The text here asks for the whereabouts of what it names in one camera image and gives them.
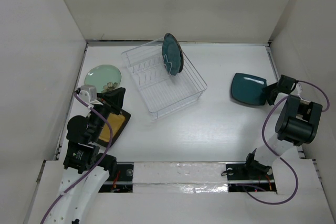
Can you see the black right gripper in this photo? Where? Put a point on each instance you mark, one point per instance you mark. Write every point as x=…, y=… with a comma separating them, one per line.
x=268, y=88

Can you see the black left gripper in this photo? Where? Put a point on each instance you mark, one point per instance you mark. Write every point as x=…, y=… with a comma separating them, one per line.
x=113, y=99

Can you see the teal square plate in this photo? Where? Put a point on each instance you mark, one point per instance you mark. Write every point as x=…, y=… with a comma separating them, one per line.
x=248, y=89

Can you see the blue round floral plate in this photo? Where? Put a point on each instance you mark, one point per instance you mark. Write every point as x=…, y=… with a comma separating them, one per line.
x=179, y=51

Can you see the teal scalloped round plate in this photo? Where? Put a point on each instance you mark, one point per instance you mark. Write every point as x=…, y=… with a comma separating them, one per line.
x=170, y=54

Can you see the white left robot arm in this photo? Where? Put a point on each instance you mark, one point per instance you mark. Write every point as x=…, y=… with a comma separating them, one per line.
x=87, y=164

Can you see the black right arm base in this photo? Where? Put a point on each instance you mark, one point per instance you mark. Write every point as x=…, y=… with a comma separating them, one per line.
x=250, y=175

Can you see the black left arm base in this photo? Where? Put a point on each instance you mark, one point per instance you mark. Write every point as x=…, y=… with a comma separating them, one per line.
x=121, y=181

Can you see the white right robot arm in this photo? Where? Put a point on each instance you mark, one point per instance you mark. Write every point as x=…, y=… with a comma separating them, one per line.
x=297, y=123

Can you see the yellow square black-rimmed plate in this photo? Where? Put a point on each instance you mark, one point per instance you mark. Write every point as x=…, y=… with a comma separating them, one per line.
x=118, y=123

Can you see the light green glass plate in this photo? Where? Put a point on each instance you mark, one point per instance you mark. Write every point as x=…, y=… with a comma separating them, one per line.
x=103, y=77

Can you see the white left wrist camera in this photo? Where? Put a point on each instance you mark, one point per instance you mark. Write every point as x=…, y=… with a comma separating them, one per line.
x=88, y=93

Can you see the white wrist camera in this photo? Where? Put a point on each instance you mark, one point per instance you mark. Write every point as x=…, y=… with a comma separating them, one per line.
x=88, y=93
x=298, y=89

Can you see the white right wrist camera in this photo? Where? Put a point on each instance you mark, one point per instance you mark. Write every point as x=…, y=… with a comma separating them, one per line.
x=298, y=89

